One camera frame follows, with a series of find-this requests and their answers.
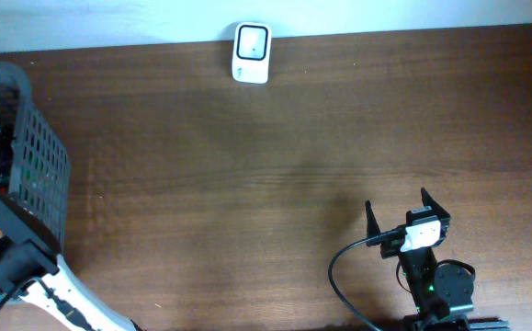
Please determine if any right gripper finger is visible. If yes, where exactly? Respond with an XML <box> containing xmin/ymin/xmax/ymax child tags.
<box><xmin>421</xmin><ymin>188</ymin><xmax>449</xmax><ymax>219</ymax></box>
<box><xmin>365</xmin><ymin>200</ymin><xmax>381</xmax><ymax>246</ymax></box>

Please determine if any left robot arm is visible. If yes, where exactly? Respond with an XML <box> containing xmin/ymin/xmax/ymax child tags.
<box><xmin>0</xmin><ymin>130</ymin><xmax>139</xmax><ymax>330</ymax></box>

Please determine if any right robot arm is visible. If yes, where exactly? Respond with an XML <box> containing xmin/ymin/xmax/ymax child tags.
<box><xmin>365</xmin><ymin>188</ymin><xmax>510</xmax><ymax>331</ymax></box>

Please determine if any white barcode scanner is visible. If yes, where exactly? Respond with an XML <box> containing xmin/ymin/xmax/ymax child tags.
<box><xmin>232</xmin><ymin>22</ymin><xmax>272</xmax><ymax>84</ymax></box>

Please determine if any grey plastic basket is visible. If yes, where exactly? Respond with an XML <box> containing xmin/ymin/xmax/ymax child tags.
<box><xmin>0</xmin><ymin>62</ymin><xmax>72</xmax><ymax>314</ymax></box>

